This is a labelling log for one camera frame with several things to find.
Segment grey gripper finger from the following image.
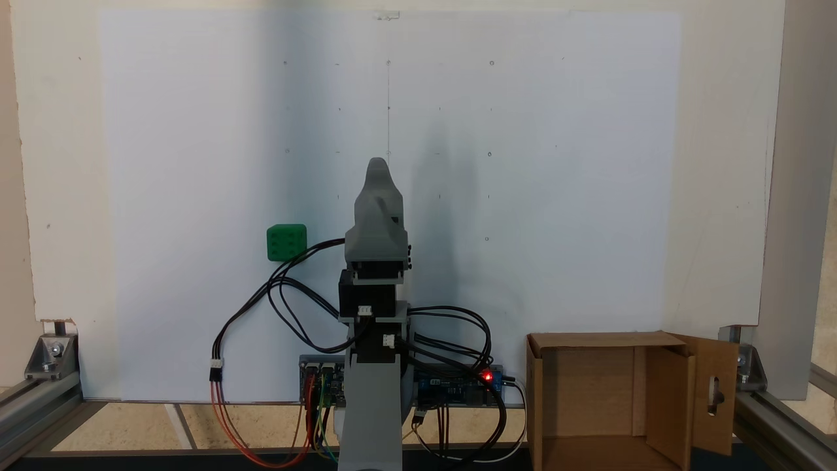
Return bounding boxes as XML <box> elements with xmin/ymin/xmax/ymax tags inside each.
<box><xmin>355</xmin><ymin>157</ymin><xmax>383</xmax><ymax>226</ymax></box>
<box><xmin>378</xmin><ymin>157</ymin><xmax>404</xmax><ymax>226</ymax></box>

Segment green die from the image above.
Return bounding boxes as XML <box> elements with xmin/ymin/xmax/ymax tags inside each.
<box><xmin>266</xmin><ymin>224</ymin><xmax>308</xmax><ymax>262</ymax></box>

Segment blue circuit board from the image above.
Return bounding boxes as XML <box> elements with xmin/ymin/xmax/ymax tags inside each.
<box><xmin>415</xmin><ymin>365</ymin><xmax>504</xmax><ymax>408</ymax></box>

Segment large white paper sheet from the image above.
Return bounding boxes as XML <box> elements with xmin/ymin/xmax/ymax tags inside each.
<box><xmin>98</xmin><ymin>10</ymin><xmax>684</xmax><ymax>403</ymax></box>

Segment brown cardboard box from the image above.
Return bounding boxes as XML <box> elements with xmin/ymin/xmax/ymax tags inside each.
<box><xmin>526</xmin><ymin>330</ymin><xmax>740</xmax><ymax>471</ymax></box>

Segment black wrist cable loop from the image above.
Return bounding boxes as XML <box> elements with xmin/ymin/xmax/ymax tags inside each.
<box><xmin>267</xmin><ymin>237</ymin><xmax>347</xmax><ymax>321</ymax></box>

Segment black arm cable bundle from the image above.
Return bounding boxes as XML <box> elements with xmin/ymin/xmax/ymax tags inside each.
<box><xmin>396</xmin><ymin>304</ymin><xmax>494</xmax><ymax>368</ymax></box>

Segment circuit board with jumper wires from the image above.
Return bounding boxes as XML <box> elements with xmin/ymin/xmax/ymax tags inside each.
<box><xmin>299</xmin><ymin>355</ymin><xmax>345</xmax><ymax>404</ymax></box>

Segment coloured jumper wires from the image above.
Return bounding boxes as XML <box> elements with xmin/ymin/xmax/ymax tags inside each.
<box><xmin>298</xmin><ymin>373</ymin><xmax>341</xmax><ymax>466</ymax></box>

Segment black and orange cable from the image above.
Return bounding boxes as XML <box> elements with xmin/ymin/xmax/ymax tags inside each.
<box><xmin>208</xmin><ymin>275</ymin><xmax>357</xmax><ymax>468</ymax></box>

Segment black power cable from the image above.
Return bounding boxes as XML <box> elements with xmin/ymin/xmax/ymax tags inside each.
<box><xmin>412</xmin><ymin>374</ymin><xmax>517</xmax><ymax>466</ymax></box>

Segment white cable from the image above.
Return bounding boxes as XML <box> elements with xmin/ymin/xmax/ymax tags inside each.
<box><xmin>418</xmin><ymin>379</ymin><xmax>528</xmax><ymax>465</ymax></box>

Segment metal corner bracket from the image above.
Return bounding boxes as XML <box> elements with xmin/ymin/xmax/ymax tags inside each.
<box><xmin>25</xmin><ymin>319</ymin><xmax>79</xmax><ymax>381</ymax></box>
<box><xmin>719</xmin><ymin>326</ymin><xmax>770</xmax><ymax>393</ymax></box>

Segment aluminium frame rail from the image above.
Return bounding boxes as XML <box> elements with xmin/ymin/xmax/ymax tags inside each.
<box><xmin>0</xmin><ymin>374</ymin><xmax>83</xmax><ymax>466</ymax></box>
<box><xmin>732</xmin><ymin>363</ymin><xmax>837</xmax><ymax>471</ymax></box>

